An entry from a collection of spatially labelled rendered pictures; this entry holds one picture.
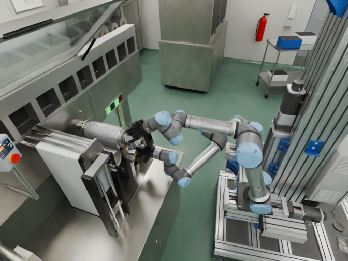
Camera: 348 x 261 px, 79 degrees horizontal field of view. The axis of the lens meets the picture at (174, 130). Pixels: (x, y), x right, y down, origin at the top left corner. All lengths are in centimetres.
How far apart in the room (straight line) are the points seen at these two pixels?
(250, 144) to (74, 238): 108
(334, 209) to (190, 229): 139
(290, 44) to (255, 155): 314
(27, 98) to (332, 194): 188
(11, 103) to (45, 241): 78
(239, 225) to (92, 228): 131
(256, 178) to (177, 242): 130
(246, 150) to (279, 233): 78
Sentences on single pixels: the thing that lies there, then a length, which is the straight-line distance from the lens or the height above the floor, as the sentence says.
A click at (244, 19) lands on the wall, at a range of 543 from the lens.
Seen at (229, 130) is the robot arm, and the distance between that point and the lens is 115.
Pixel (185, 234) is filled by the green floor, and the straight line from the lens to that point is 231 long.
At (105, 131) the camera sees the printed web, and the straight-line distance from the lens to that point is 133.
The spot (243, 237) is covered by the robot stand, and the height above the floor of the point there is 21.
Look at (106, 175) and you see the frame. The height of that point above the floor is 133.
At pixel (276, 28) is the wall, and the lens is 547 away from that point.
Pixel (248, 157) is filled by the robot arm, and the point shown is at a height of 139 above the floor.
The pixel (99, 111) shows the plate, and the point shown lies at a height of 124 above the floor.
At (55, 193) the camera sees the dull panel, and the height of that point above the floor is 99.
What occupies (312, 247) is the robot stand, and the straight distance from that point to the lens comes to 233.
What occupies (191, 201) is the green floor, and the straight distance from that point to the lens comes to 248.
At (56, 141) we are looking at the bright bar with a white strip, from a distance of 116.
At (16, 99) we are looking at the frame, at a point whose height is 162.
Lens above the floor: 213
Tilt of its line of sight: 41 degrees down
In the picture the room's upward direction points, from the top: 1 degrees counter-clockwise
